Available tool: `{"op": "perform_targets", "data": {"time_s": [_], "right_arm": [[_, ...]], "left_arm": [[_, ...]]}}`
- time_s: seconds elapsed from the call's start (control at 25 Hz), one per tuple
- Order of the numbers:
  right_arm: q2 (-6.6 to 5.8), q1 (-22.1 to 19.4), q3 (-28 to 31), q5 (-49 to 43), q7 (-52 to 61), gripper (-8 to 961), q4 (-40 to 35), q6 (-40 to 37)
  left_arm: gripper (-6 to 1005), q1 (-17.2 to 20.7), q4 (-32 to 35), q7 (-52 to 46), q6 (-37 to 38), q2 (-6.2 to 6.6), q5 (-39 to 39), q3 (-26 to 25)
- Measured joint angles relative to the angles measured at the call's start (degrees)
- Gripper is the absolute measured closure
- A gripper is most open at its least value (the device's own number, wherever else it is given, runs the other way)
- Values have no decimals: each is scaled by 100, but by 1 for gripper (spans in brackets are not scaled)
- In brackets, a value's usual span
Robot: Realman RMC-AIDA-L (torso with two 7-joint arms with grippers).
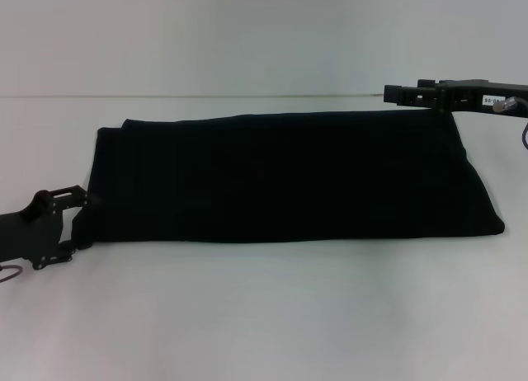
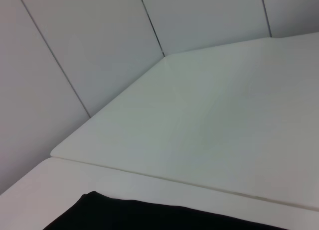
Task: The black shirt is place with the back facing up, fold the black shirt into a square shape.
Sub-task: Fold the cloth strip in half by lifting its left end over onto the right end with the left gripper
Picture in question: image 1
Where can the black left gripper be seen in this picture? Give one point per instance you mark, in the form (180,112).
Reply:
(29,232)

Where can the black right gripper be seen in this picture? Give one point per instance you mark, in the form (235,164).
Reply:
(474,96)

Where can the black shirt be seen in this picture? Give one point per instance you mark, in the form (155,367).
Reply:
(288,179)

